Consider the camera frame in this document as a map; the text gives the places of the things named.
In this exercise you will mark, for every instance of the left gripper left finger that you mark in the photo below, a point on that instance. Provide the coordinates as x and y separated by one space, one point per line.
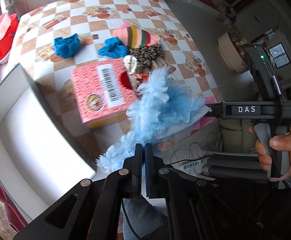
136 179

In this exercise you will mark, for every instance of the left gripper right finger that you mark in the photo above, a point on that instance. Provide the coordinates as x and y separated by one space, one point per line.
150 172

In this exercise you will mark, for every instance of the light blue fluffy cloth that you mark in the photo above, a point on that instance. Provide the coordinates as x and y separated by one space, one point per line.
165 108

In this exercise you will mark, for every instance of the beige knit hat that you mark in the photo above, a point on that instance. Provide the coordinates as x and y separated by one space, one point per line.
158 62

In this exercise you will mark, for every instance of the white polka dot scrunchie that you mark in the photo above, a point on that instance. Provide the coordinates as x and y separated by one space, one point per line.
130 64

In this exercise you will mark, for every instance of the leopard print scarf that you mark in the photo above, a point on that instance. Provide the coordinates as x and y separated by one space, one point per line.
146 55

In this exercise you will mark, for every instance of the blue textured cloth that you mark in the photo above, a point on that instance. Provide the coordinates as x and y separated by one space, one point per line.
66 47
113 48

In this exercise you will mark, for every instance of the pink striped knit hat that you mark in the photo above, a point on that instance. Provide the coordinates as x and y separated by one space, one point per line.
134 37

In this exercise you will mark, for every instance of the pink foam sponge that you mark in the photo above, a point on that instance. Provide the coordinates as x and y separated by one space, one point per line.
203 122

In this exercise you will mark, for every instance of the person's right hand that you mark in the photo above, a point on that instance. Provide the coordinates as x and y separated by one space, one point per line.
277 143

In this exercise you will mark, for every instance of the white power strip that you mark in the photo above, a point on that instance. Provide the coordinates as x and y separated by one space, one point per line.
190 164

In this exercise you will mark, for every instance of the cream sofa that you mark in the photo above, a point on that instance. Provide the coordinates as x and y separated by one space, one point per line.
236 137

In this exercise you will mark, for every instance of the round cream container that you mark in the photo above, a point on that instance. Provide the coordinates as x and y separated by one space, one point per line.
230 55

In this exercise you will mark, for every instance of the white illustrated food bag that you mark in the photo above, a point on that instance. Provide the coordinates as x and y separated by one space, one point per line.
136 80

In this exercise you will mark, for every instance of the pink patterned tissue box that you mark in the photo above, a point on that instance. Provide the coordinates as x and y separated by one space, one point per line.
103 92

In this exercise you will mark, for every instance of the white open cardboard box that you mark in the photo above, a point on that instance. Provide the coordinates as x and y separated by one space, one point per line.
40 161

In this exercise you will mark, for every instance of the maroon slipper lower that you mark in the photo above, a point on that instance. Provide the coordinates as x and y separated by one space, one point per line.
11 220

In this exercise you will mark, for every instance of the checkered patterned tablecloth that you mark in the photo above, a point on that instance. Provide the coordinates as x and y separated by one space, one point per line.
90 59

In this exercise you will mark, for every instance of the red plastic bucket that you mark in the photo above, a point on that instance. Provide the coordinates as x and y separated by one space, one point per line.
7 41

